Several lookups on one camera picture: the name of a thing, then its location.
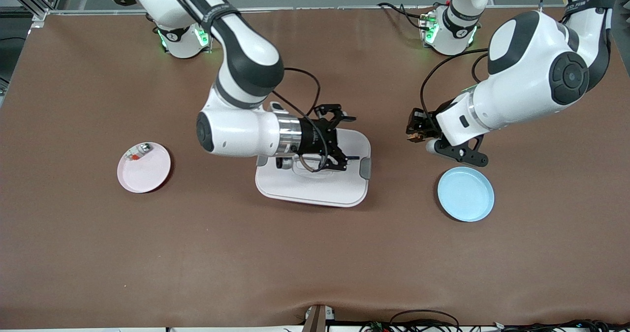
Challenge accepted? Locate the silver table edge rail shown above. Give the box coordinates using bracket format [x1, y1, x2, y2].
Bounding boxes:
[49, 5, 542, 15]

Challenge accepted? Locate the black cable bundle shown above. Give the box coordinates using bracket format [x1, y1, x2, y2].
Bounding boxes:
[492, 319, 630, 332]

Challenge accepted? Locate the brown camera mount post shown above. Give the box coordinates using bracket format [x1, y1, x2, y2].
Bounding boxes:
[301, 304, 336, 332]

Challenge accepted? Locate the light blue round plate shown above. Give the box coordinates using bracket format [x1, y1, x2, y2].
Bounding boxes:
[437, 166, 495, 223]

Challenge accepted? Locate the white lidded storage box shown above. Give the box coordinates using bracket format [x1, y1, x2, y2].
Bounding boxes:
[255, 128, 372, 208]

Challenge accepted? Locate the pink round plate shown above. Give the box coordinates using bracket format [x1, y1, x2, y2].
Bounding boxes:
[117, 142, 172, 194]

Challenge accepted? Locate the brown table mat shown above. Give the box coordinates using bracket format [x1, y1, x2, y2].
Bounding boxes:
[0, 6, 630, 329]

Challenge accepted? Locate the red and clear switch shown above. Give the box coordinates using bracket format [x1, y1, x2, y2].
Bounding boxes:
[124, 143, 153, 161]

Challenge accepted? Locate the black left arm base cable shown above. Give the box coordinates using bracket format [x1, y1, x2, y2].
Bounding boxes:
[377, 1, 434, 30]

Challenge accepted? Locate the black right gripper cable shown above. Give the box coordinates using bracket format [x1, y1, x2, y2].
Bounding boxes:
[271, 67, 328, 173]

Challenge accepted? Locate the black looped cable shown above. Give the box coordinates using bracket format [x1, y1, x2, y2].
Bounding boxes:
[389, 310, 461, 332]

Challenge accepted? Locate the aluminium frame profile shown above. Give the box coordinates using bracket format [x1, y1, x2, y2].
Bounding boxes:
[0, 0, 67, 28]

